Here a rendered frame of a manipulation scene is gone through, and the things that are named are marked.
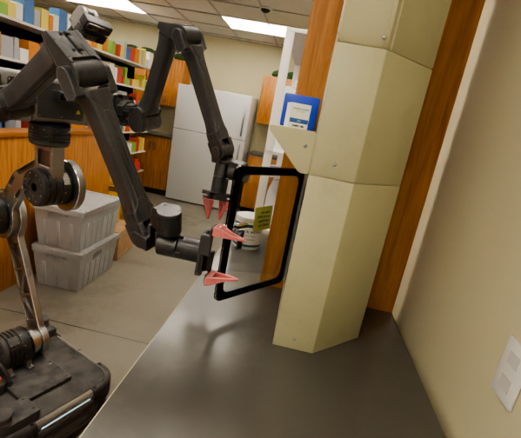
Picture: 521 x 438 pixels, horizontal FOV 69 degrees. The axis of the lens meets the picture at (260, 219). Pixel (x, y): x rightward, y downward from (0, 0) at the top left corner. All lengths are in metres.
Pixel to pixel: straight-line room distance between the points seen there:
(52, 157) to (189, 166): 4.67
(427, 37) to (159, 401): 1.01
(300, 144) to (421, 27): 0.38
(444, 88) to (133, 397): 1.19
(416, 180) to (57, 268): 2.63
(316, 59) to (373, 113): 0.43
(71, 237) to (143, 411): 2.36
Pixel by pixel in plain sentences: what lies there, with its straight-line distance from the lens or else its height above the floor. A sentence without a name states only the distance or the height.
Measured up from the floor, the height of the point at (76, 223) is 0.56.
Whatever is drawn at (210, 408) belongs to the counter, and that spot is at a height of 0.94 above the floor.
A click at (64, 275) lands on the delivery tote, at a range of 3.25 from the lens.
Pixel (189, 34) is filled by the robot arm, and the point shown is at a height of 1.73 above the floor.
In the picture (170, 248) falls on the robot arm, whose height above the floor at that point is 1.19.
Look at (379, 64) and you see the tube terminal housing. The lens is 0.94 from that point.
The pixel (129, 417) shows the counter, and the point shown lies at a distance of 0.84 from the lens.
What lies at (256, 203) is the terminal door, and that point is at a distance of 1.09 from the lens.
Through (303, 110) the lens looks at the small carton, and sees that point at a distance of 0.98.
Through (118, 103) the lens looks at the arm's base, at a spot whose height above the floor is 1.47.
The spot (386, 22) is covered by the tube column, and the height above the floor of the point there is 1.77.
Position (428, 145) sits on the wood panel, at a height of 1.53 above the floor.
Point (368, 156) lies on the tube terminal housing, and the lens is 0.95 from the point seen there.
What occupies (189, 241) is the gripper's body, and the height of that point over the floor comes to 1.22.
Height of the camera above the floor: 1.52
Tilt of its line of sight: 15 degrees down
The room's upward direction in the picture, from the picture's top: 11 degrees clockwise
